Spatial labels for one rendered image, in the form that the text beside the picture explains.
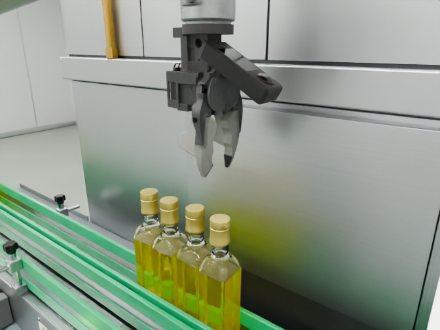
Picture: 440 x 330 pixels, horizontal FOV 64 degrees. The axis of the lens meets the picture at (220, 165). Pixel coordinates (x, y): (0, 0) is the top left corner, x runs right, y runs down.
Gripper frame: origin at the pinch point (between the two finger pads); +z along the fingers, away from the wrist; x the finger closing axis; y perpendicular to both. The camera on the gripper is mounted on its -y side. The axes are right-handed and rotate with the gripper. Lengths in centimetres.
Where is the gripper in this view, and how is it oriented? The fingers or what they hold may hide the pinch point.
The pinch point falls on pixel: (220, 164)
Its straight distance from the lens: 53.6
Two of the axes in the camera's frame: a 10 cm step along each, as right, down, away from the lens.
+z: 0.0, 9.5, 3.2
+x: -6.1, 2.6, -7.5
